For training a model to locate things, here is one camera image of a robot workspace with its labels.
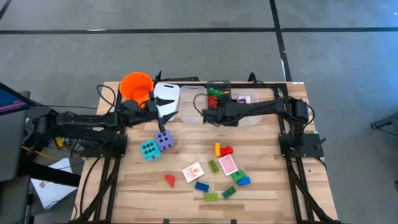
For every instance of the long green toy brick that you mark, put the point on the long green toy brick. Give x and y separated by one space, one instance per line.
214 91

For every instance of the red toy brick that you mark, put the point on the red toy brick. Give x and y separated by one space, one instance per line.
226 151
213 102

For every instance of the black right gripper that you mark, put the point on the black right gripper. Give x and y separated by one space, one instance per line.
228 113

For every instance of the black chair base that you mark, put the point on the black chair base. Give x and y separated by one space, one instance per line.
393 122

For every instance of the orange plastic bucket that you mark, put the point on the orange plastic bucket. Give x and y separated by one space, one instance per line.
133 87

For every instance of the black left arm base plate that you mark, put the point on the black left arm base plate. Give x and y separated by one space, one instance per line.
105 152

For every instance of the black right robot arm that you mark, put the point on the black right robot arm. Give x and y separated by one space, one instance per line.
258 109

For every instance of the blue toy brick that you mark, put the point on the blue toy brick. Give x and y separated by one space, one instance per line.
201 187

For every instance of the yellow toy brick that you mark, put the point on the yellow toy brick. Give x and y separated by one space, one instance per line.
217 149

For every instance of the clear plastic bin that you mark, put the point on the clear plastic bin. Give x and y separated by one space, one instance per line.
253 93
189 105

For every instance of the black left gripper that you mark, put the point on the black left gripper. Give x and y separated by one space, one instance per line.
152 112

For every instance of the white plastic bin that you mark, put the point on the white plastic bin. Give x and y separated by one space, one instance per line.
169 90

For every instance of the purple foam die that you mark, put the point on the purple foam die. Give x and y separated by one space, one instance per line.
169 143

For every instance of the lime green thick toy brick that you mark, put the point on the lime green thick toy brick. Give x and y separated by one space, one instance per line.
213 166

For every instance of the grey cart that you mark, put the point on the grey cart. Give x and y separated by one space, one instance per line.
12 146

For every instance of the yellow connector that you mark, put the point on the yellow connector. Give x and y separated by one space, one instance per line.
60 142

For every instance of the small blue ball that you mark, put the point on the small blue ball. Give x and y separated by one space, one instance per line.
245 181

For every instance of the black desk foot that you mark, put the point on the black desk foot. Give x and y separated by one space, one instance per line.
49 174

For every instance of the teal foam die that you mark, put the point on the teal foam die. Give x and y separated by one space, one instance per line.
157 154

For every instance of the dark green toy brick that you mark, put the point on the dark green toy brick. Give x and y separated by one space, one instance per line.
229 192

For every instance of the black bracket bar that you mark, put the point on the black bracket bar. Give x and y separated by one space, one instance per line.
186 79

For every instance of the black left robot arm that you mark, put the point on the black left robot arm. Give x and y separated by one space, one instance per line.
93 119

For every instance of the pink playing card deck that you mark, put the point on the pink playing card deck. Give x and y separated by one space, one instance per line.
244 99
228 165

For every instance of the laptop screen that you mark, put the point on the laptop screen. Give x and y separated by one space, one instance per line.
9 101

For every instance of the red wedge block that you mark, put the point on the red wedge block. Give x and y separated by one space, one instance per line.
170 180

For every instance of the grey plastic bin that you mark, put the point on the grey plastic bin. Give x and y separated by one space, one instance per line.
219 84

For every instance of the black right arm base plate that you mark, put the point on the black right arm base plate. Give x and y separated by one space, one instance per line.
311 149

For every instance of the lime green thin toy brick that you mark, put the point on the lime green thin toy brick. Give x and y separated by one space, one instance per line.
211 197

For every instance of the white paper sheet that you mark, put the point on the white paper sheet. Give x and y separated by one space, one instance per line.
49 193

